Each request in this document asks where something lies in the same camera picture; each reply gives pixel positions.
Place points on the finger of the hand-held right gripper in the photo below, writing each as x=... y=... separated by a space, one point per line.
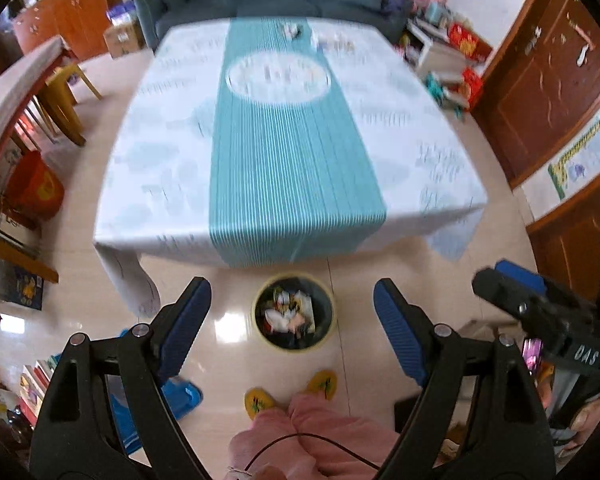
x=522 y=275
x=505 y=295

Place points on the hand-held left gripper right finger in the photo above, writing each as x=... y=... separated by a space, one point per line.
x=400 y=332

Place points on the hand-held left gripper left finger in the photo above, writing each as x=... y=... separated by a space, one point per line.
x=185 y=330

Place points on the yellow rimmed dark trash bin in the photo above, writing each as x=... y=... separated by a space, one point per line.
x=325 y=330

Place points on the pile of mixed wrappers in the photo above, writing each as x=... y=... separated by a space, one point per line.
x=287 y=312

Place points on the blue plastic stool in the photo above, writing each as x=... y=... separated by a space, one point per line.
x=185 y=400

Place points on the yellow embroidered slipper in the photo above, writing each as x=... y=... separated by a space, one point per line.
x=322 y=385
x=259 y=402

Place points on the person's right leg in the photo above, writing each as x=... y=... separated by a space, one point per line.
x=350 y=430

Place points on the row of books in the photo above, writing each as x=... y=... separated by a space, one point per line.
x=35 y=390

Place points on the dark blue picture book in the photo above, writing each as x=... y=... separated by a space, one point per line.
x=24 y=287

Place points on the table with patterned tablecloth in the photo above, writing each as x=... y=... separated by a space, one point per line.
x=290 y=185

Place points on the upright red gift box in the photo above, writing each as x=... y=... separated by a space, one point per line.
x=472 y=87

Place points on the teal plastic toy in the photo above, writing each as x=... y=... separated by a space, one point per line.
x=445 y=92

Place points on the wooden door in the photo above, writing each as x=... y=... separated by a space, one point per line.
x=545 y=75

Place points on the red bucket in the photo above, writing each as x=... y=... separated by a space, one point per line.
x=35 y=187

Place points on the wide red gift box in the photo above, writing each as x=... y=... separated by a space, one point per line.
x=470 y=42

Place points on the white low cabinet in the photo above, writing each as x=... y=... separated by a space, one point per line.
x=435 y=52

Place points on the yellow plastic stool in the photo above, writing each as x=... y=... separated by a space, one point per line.
x=65 y=95

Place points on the white round placemat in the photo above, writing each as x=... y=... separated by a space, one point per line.
x=280 y=80

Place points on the dining table with grey cover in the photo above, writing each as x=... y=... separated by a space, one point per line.
x=15 y=95

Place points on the cardboard box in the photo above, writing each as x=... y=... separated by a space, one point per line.
x=124 y=40

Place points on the purple bag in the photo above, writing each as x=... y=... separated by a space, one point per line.
x=397 y=0

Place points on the purple printed box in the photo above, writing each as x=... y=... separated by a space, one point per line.
x=121 y=14

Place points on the wooden cabinet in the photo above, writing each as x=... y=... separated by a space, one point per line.
x=70 y=5

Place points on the yellow bordered wall chart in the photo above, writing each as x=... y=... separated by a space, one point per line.
x=580 y=155

